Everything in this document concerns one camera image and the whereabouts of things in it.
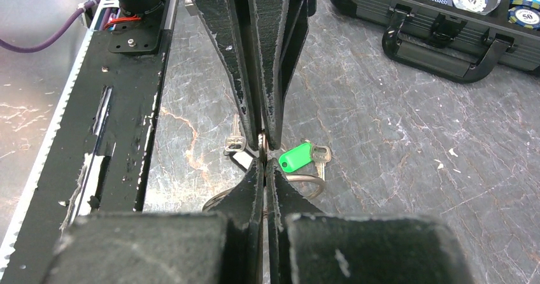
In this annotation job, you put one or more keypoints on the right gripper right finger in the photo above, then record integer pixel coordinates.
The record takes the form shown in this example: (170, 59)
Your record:
(365, 248)

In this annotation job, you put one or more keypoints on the keyring with bunch of keys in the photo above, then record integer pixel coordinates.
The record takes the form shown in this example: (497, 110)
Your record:
(266, 189)

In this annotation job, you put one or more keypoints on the key with black tag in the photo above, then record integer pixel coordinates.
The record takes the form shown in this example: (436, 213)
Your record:
(236, 147)

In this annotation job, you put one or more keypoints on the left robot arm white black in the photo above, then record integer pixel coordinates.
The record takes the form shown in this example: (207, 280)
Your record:
(140, 48)

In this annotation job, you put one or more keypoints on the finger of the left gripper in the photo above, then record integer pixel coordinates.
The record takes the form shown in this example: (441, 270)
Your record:
(220, 20)
(272, 27)

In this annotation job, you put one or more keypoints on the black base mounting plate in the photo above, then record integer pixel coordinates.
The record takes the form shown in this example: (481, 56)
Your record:
(97, 150)

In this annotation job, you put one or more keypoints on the key with green tag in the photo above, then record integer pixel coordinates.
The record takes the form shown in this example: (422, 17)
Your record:
(304, 154)

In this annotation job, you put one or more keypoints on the black poker chip case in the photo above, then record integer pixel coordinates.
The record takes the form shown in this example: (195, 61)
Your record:
(460, 46)

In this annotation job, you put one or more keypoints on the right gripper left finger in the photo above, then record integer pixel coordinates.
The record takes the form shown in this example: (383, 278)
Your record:
(221, 245)

